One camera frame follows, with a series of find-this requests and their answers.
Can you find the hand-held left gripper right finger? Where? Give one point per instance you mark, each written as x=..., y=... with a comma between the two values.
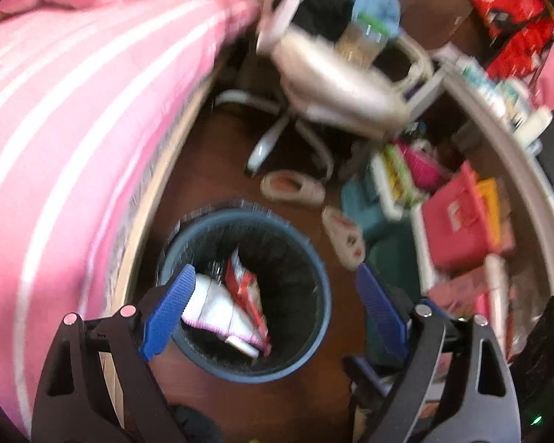
x=381, y=314

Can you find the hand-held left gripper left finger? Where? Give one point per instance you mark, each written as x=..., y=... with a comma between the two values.
x=168, y=314

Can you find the orange-red snack bag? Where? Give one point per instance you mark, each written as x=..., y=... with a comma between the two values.
x=242, y=286

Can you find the blue-rimmed trash bin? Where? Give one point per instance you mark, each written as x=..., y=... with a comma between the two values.
x=295, y=314

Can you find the teal fabric bag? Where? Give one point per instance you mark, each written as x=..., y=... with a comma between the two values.
x=388, y=258

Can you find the white plastic storage rack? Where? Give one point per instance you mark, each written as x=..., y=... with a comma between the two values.
x=422, y=249

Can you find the pink box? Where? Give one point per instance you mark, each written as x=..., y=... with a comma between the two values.
x=457, y=290

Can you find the beige slipper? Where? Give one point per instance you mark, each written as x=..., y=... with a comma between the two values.
x=346, y=237
x=291, y=188

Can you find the red paper bag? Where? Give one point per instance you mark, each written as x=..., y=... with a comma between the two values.
x=452, y=217

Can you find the white curved desk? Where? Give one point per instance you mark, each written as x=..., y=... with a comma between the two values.
x=535, y=203

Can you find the pink basket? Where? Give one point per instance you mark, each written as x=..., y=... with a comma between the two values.
x=422, y=166

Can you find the orange box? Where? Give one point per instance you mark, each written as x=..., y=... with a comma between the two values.
x=488, y=203

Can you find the pink striped bed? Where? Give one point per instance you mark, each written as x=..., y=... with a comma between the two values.
x=74, y=147

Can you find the white bottle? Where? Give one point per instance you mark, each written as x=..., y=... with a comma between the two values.
x=533, y=127

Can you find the white office chair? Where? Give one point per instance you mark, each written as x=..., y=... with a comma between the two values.
x=332, y=87

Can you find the green-lidded jar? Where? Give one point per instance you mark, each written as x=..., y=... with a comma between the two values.
x=360, y=41

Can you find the black cloth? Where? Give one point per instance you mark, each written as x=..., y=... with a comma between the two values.
x=323, y=14

